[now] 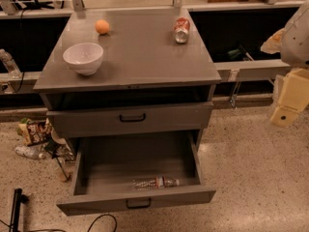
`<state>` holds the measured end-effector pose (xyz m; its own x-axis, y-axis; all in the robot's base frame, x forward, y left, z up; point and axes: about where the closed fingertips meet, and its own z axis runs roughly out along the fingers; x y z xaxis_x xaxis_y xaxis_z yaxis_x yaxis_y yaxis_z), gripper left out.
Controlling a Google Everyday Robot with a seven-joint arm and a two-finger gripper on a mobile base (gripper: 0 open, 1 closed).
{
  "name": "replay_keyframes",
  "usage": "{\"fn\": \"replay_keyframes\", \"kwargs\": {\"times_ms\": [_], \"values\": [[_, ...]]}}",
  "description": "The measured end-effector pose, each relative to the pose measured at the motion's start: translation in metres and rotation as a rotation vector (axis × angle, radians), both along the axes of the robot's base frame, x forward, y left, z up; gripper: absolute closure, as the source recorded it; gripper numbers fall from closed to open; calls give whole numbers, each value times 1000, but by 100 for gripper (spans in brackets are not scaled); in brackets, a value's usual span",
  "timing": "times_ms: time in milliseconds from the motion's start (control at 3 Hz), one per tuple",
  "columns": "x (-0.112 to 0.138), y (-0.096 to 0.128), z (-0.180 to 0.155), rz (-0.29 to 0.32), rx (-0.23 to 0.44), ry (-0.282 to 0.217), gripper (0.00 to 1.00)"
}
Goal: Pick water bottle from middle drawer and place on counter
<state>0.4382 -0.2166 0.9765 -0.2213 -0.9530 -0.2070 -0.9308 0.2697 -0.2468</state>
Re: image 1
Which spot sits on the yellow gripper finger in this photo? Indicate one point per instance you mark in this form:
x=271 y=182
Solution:
x=293 y=98
x=273 y=43

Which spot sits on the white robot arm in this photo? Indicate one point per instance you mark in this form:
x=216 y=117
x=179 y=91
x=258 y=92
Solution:
x=292 y=42

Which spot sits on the grey drawer cabinet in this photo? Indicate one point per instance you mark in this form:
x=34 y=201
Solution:
x=141 y=64

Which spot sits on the closed grey upper drawer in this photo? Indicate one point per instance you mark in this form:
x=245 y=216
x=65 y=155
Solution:
x=132 y=119

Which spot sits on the open grey lower drawer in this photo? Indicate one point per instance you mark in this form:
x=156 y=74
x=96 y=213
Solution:
x=106 y=167

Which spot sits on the plastic bottle on floor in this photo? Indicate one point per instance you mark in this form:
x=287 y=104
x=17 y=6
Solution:
x=29 y=153

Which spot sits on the red soda can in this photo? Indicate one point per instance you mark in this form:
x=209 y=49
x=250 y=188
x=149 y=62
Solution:
x=181 y=30

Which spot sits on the orange fruit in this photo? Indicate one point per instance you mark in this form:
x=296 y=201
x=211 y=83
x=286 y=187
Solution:
x=102 y=26

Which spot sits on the white ceramic bowl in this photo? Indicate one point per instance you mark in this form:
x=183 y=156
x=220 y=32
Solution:
x=84 y=58

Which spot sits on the snack chip bag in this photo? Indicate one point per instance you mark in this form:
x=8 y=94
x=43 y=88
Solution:
x=34 y=132

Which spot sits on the black stand on floor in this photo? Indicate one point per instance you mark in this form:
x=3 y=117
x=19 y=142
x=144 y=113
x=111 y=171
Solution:
x=19 y=199

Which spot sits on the clear bottle on left rail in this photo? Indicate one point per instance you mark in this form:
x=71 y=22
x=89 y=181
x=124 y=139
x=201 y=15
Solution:
x=10 y=64

